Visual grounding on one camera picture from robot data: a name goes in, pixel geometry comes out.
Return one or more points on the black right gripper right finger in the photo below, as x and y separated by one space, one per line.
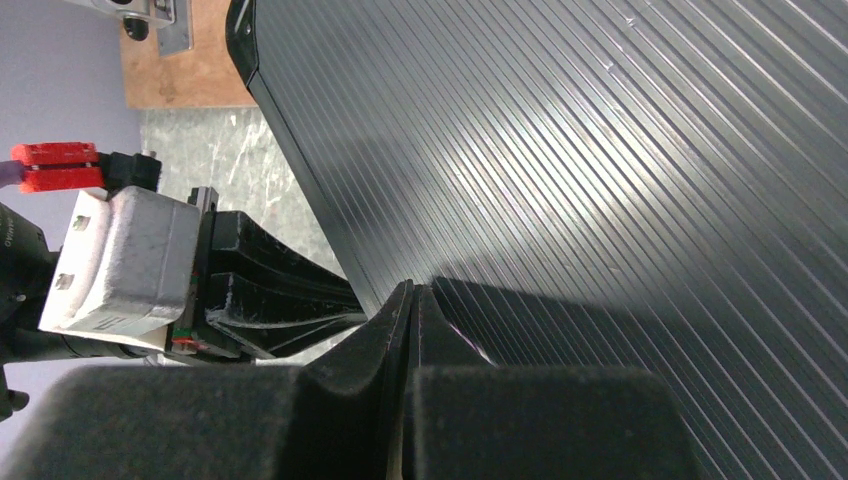
469 418

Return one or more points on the wooden board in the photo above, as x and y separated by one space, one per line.
203 76

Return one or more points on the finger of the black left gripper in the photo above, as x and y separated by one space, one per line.
281 320
241 246

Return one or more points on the black poker set case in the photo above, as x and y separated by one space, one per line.
658 184

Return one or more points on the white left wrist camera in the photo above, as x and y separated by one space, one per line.
124 269

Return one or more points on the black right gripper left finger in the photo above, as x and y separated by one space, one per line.
337 417

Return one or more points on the grey metal stand bracket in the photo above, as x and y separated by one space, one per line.
170 19

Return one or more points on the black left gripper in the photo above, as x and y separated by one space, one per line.
28 265

